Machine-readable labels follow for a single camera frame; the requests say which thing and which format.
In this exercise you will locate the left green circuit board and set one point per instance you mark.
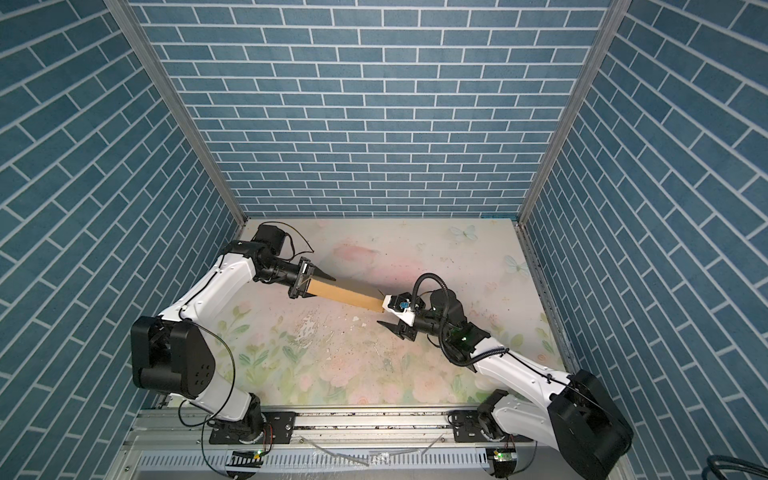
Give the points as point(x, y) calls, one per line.
point(245, 459)

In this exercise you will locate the brown cardboard paper box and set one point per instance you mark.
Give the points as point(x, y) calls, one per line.
point(348, 292)

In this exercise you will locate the aluminium corner post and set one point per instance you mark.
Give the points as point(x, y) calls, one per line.
point(130, 27)
point(596, 55)

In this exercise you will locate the right green circuit board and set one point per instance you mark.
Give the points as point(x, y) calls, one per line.
point(502, 456)

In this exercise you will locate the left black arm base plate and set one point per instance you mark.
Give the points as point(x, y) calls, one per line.
point(260, 428)

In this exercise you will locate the white slotted cable duct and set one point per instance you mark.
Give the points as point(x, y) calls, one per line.
point(316, 461)

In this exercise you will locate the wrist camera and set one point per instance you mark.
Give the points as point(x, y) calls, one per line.
point(400, 305)
point(271, 236)

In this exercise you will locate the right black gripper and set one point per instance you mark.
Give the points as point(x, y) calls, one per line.
point(400, 331)

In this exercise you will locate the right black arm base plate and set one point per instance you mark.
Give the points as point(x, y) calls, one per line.
point(471, 426)

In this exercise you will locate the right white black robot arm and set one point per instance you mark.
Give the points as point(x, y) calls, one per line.
point(570, 412)

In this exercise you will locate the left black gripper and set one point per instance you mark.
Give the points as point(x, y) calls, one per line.
point(302, 276)

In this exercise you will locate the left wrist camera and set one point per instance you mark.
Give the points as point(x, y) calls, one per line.
point(271, 236)

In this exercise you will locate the aluminium front rail frame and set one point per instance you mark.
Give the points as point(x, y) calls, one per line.
point(334, 430)

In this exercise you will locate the green circuit board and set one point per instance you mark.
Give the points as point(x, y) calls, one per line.
point(502, 456)
point(245, 459)

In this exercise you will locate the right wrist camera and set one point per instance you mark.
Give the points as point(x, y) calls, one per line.
point(400, 305)

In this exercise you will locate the left aluminium corner post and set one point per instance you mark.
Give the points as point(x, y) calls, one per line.
point(130, 27)

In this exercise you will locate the right aluminium corner post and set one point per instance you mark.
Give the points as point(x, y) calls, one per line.
point(596, 55)

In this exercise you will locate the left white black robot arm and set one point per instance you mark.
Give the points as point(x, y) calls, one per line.
point(169, 353)

